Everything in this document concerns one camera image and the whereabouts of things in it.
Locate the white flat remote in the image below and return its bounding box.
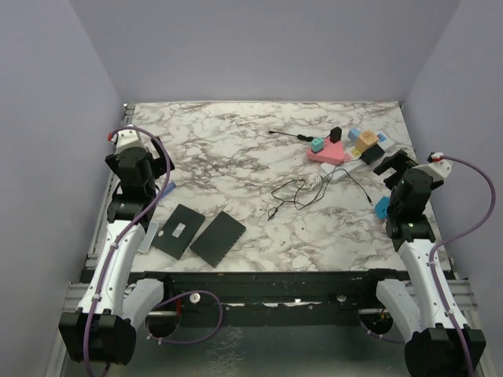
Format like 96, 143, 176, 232
138, 221, 159, 254

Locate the light blue plug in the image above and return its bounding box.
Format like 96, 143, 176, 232
347, 128, 361, 143

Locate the black screwdriver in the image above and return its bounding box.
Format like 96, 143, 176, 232
268, 130, 314, 143

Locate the white power strip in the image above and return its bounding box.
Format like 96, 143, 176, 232
321, 133, 395, 183

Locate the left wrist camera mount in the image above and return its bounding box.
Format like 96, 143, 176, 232
108, 124, 144, 154

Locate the left black flat box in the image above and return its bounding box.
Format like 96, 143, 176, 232
152, 204, 205, 260

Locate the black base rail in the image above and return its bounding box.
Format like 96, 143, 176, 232
127, 269, 409, 328

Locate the black flat box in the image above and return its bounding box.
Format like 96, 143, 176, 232
190, 211, 246, 268
152, 204, 205, 260

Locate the right black flat box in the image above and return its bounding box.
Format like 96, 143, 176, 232
190, 211, 246, 268

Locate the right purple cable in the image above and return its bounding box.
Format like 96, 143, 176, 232
361, 155, 494, 377

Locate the thin black cable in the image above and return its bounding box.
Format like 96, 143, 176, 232
267, 163, 374, 221

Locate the teal charger plug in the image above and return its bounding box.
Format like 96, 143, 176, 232
310, 137, 325, 153

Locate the pink triangular power strip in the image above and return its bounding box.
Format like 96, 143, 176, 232
306, 141, 345, 165

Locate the blue plug adapter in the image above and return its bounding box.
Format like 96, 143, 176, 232
374, 196, 390, 221

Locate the small black charger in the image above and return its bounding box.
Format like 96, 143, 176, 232
329, 126, 342, 144

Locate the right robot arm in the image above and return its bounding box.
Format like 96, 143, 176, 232
361, 150, 486, 376

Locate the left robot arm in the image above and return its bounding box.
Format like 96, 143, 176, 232
59, 130, 174, 365

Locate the orange tan plug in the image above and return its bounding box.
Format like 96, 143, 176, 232
354, 130, 379, 153

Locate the large black adapter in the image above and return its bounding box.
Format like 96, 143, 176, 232
360, 144, 385, 165

